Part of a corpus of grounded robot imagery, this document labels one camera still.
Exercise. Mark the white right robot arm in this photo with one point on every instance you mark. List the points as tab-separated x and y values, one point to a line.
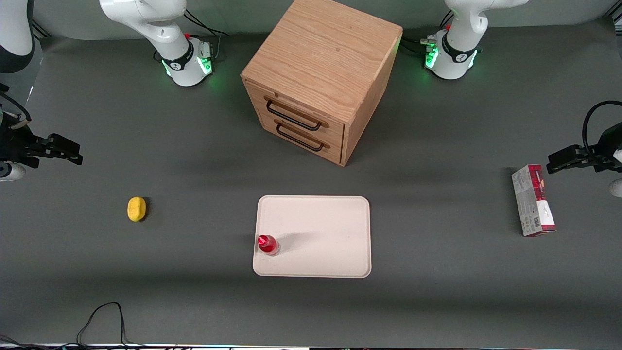
160	29

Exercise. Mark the wooden drawer cabinet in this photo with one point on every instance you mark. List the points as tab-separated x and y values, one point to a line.
320	53

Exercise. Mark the grey and red carton box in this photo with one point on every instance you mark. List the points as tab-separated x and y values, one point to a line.
532	201

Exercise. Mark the yellow lemon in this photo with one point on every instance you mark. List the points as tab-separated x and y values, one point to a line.
136	209

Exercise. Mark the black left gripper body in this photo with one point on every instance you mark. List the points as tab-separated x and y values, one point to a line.
604	151

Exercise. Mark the beige rectangular tray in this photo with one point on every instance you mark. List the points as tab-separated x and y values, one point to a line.
320	233

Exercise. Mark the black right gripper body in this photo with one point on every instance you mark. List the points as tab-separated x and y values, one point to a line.
15	145

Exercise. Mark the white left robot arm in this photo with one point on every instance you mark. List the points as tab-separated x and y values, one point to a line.
459	43

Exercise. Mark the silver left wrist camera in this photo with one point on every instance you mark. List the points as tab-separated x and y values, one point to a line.
617	188

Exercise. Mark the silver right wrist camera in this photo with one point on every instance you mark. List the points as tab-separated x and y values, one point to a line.
9	171

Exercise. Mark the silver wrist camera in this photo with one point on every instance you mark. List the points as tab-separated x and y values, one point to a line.
617	188
9	171

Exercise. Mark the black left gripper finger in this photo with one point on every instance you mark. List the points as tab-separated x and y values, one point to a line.
580	150
566	164

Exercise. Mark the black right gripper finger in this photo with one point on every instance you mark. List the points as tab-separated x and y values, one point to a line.
67	156
64	143

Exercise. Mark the red coke bottle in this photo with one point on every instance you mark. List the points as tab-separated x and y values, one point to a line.
268	245

